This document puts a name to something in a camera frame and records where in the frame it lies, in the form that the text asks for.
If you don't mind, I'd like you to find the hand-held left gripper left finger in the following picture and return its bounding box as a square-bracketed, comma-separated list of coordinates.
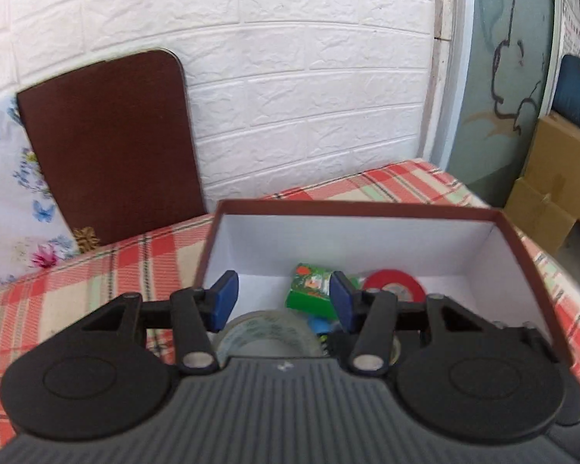
[80, 271, 239, 376]

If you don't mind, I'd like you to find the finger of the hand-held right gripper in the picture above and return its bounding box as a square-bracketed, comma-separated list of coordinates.
[483, 320, 559, 367]

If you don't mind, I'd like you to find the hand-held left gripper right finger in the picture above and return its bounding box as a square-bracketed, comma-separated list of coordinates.
[329, 271, 506, 376]

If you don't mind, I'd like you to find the blue tape roll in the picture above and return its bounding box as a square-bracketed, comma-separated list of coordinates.
[309, 316, 342, 338]

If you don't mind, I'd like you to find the green printed carton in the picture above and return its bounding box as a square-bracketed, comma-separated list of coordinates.
[285, 263, 364, 321]

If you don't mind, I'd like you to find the red tape roll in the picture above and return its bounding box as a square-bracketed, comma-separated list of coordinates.
[362, 268, 428, 303]

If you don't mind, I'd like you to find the clear tape roll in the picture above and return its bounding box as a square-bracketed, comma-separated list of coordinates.
[215, 309, 326, 367]

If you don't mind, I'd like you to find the brown box with white inside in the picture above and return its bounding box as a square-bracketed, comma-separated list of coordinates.
[193, 198, 577, 379]

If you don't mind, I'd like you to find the red plaid bed sheet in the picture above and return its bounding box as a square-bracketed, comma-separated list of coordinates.
[0, 157, 580, 446]

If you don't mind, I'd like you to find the brown cardboard box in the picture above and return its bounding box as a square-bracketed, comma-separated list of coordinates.
[504, 111, 580, 255]

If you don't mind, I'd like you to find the dark brown wooden headboard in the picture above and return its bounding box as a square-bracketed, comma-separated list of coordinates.
[17, 48, 208, 248]

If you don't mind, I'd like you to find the floral printed cloth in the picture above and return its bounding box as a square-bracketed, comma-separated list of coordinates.
[0, 94, 81, 294]

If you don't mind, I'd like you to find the blue bag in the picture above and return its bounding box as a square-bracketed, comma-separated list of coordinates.
[551, 55, 580, 139]

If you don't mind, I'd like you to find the door with cartoon drawing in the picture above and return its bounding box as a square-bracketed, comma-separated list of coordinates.
[447, 0, 562, 207]

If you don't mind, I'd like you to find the grey door frame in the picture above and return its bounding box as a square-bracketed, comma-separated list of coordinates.
[418, 0, 478, 171]

